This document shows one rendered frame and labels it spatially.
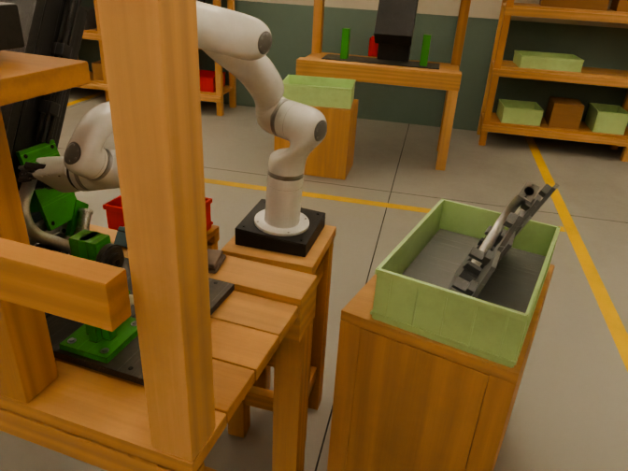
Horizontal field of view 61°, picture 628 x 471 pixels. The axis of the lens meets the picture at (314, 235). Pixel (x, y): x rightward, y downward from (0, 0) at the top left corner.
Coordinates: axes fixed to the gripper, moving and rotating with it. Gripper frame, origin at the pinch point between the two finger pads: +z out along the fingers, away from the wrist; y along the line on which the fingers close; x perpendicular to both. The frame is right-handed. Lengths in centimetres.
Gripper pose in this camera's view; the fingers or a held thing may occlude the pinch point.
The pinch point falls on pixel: (33, 178)
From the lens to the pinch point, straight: 146.6
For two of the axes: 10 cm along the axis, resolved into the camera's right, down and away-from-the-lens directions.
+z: -9.2, 0.5, 3.8
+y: -3.7, -3.7, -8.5
